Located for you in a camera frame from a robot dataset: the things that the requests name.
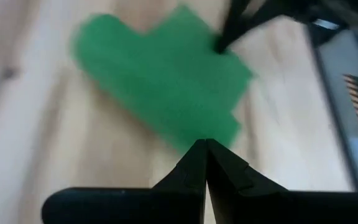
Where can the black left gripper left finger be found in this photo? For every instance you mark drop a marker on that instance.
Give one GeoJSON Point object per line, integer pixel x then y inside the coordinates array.
{"type": "Point", "coordinates": [135, 205]}

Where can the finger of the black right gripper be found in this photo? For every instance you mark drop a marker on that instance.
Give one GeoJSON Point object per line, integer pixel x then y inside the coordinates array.
{"type": "Point", "coordinates": [269, 12]}
{"type": "Point", "coordinates": [233, 21]}

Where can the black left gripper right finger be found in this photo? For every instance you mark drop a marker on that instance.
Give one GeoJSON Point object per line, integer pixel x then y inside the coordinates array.
{"type": "Point", "coordinates": [275, 208]}

